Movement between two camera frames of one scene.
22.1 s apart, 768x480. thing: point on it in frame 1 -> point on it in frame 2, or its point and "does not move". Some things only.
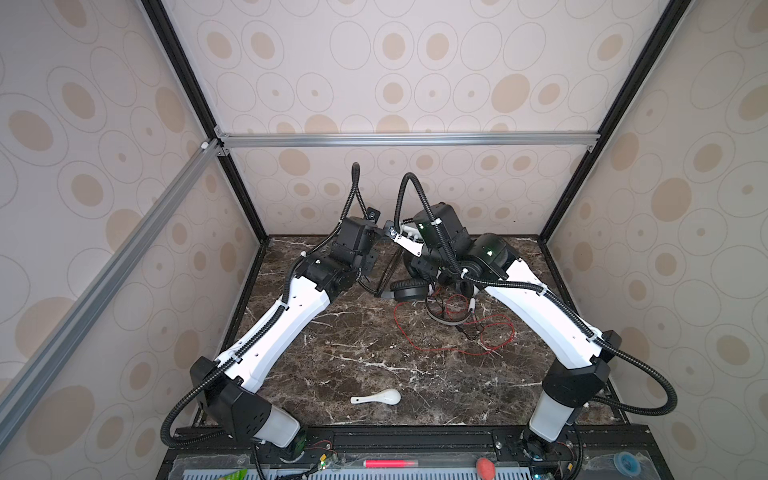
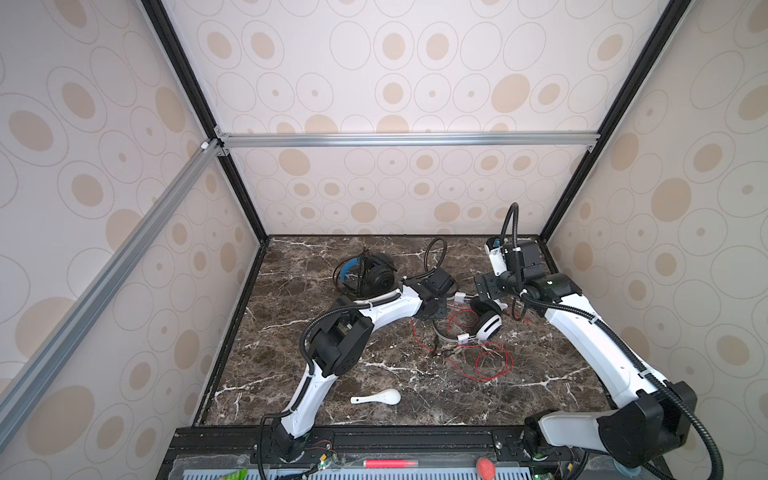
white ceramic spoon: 389,397 does not move
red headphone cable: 475,351 -> 464,346
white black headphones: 467,289 -> 488,323
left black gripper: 371,257 -> 441,303
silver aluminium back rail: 223,142 does not move
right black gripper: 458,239 -> 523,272
